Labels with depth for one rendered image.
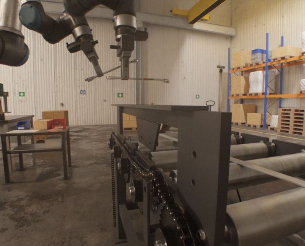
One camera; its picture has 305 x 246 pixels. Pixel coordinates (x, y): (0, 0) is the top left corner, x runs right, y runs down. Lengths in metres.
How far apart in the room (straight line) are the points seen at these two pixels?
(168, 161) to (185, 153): 0.55
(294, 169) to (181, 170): 0.74
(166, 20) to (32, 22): 11.30
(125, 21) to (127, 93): 10.41
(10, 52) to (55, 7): 10.28
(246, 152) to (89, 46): 1.05
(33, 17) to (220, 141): 0.84
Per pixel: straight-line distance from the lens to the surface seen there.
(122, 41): 0.74
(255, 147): 1.36
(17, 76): 11.59
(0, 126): 5.01
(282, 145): 1.45
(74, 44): 0.99
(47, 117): 7.98
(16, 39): 1.24
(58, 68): 11.21
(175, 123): 0.56
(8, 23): 1.27
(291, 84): 11.33
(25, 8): 0.99
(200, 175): 0.41
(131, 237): 1.38
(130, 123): 8.38
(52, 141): 3.32
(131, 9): 0.82
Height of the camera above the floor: 1.17
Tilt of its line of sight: 6 degrees down
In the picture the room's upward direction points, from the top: straight up
